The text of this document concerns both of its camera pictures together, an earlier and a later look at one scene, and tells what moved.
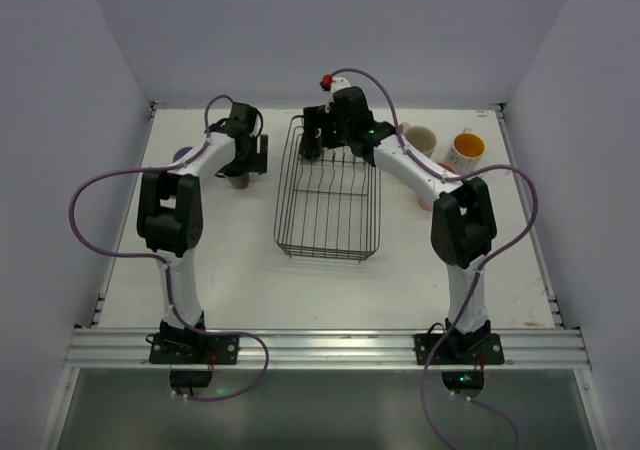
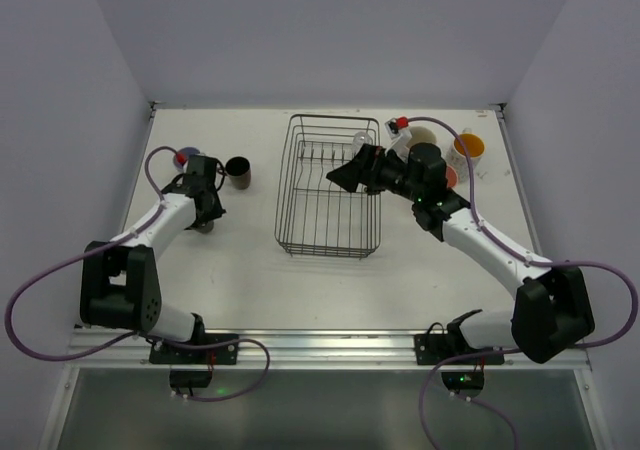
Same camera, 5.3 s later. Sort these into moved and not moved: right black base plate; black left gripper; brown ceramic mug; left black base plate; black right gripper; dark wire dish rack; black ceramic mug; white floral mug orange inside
Moved: black right gripper; black left gripper; black ceramic mug
Not moved: dark wire dish rack; left black base plate; brown ceramic mug; right black base plate; white floral mug orange inside
